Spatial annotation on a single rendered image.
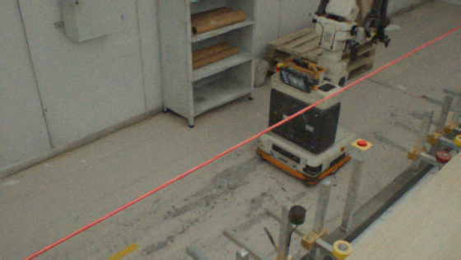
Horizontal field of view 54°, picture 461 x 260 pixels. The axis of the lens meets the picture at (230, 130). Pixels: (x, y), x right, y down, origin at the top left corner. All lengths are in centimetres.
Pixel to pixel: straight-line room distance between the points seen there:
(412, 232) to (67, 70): 295
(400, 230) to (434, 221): 18
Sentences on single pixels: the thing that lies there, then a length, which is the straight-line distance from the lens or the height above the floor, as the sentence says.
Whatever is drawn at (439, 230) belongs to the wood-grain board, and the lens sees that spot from 227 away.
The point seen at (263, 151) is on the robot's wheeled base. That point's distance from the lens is 394.
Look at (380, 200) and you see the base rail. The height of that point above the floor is 70.
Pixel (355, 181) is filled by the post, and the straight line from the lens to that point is 220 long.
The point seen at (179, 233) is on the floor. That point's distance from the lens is 334.
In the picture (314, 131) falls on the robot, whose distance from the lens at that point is 356.
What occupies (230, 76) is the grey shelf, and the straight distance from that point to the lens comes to 518.
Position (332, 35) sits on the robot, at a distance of 363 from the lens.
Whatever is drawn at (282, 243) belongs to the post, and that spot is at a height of 98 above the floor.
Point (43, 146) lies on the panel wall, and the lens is 421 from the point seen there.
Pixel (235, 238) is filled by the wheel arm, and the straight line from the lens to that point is 207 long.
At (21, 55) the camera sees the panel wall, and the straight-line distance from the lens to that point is 385.
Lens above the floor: 233
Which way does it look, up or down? 32 degrees down
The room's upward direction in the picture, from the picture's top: 1 degrees clockwise
